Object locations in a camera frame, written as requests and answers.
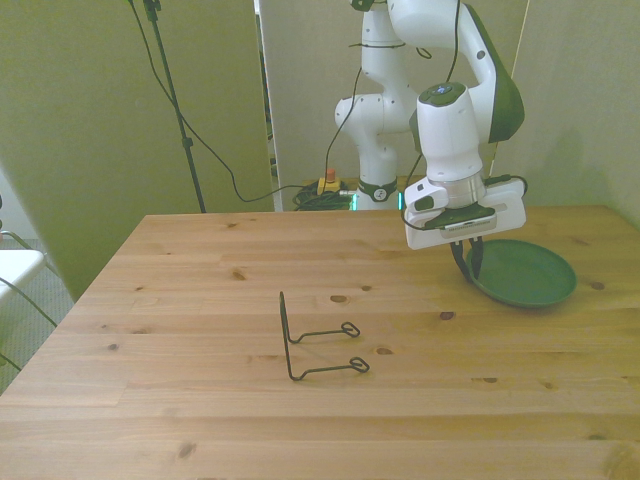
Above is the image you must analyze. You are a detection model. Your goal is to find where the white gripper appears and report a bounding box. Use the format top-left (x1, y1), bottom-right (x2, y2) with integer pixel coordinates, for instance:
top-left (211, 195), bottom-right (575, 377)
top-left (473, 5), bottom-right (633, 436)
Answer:
top-left (403, 179), bottom-right (528, 279)

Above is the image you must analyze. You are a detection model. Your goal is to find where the green round plate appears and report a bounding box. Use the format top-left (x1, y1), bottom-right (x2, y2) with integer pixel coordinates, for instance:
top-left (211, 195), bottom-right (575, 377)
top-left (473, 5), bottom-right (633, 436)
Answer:
top-left (465, 238), bottom-right (578, 308)

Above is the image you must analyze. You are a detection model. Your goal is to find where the yellow emergency stop button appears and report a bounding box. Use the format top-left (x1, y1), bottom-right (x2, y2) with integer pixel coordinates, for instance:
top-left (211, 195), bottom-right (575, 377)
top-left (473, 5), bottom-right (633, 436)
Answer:
top-left (317, 168), bottom-right (352, 197)

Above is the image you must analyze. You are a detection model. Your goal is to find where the white metal chair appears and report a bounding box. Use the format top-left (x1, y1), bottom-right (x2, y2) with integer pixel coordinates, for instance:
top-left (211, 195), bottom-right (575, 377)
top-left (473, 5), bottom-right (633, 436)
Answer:
top-left (0, 228), bottom-right (60, 372)

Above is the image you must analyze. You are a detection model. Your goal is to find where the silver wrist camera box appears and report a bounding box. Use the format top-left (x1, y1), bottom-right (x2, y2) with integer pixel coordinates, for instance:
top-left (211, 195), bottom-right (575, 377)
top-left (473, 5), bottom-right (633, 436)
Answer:
top-left (438, 215), bottom-right (498, 234)

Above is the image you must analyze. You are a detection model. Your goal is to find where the black cable bundle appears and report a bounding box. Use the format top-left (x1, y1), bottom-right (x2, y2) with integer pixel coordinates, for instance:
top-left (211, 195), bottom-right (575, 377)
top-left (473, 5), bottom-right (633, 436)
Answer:
top-left (291, 183), bottom-right (357, 212)

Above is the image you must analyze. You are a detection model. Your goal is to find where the black wire plate stand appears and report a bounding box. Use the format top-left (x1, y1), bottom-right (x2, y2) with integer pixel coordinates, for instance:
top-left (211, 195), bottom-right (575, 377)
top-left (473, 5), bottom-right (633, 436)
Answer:
top-left (278, 291), bottom-right (372, 383)

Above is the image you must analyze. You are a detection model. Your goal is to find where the black tripod cable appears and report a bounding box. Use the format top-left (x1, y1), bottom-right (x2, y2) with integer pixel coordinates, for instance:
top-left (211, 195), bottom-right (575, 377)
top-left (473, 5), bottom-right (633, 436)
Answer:
top-left (127, 0), bottom-right (307, 204)

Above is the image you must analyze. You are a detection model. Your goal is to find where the black camera tripod stand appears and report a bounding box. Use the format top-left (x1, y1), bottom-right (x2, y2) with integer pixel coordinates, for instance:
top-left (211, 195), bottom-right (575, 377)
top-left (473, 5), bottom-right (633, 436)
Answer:
top-left (141, 0), bottom-right (208, 214)

